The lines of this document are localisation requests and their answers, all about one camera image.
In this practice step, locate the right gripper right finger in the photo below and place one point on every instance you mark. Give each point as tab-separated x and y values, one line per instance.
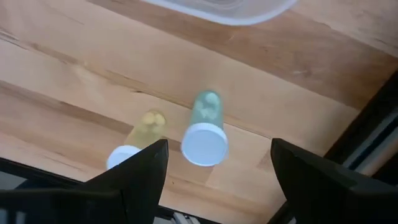
317	193

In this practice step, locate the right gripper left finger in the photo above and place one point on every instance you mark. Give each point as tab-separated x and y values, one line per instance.
143	186

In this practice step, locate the yellow pill bottle white cap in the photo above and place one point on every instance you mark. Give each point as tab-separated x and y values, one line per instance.
146	127

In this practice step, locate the green pill bottle white cap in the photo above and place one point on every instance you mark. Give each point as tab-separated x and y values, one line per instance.
205	143

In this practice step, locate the clear plastic bin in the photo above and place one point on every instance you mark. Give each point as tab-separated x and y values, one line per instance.
224	12

